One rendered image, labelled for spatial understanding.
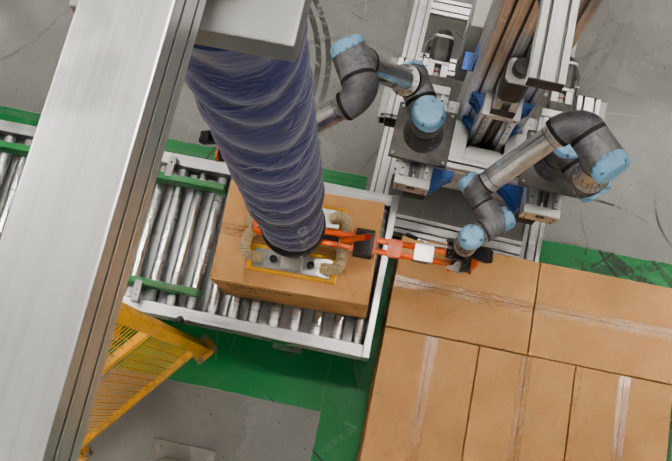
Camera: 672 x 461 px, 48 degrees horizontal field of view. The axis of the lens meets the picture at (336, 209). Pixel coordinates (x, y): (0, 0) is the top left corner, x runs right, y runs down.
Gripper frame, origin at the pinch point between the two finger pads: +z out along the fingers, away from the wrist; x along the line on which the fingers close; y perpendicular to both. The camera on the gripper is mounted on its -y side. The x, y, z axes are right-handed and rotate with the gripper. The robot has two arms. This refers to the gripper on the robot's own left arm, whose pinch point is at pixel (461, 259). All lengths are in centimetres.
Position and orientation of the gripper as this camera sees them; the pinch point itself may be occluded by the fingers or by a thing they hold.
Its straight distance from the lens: 274.6
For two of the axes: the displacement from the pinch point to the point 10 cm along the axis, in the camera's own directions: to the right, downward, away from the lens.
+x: -1.8, 9.5, -2.6
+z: 0.1, 2.6, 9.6
